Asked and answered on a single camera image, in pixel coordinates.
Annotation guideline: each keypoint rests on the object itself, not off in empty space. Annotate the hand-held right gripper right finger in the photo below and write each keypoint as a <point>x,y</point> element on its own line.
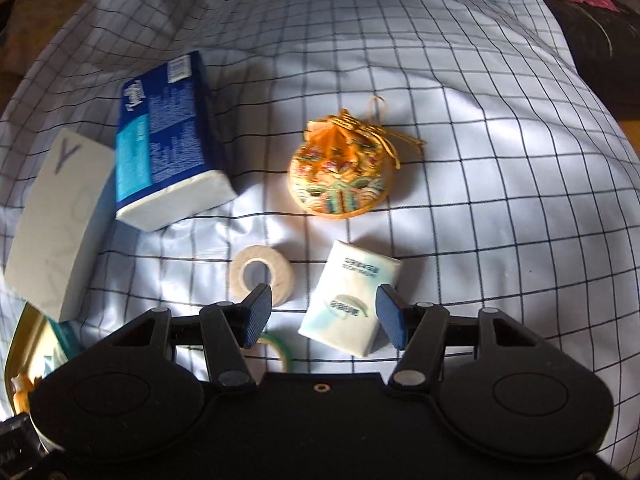
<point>392,317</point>

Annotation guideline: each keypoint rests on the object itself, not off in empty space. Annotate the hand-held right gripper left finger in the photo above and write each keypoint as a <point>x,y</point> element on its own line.
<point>257,315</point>

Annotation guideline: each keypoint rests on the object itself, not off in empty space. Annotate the small white tissue packet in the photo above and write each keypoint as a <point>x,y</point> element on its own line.
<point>350,295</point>

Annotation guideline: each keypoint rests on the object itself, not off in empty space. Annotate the orange satin fabric pouch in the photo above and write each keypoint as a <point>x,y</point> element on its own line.
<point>22,392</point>

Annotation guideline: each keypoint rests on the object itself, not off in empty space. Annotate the gold metal tin tray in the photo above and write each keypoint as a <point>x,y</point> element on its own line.
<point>20,340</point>

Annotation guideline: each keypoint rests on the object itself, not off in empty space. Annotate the teal patterned packet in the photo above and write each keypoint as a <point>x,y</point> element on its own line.
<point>57,342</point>

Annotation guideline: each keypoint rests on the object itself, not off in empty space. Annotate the green tape roll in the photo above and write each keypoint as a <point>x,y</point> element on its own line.
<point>280,347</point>

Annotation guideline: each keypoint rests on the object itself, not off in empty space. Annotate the white tape roll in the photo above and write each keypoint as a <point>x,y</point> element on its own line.
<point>240,270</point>

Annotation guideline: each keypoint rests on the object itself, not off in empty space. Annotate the white navy checked cloth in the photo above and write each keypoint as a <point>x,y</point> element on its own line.
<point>450,160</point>

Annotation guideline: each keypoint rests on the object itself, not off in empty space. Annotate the blue tissue pack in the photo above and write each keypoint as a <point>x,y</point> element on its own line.
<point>165,135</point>

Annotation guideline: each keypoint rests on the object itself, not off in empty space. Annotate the white cardboard box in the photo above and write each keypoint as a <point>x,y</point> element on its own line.
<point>55,225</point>

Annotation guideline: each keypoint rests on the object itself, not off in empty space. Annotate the dark cushion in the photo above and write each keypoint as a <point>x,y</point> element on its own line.
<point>600,50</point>

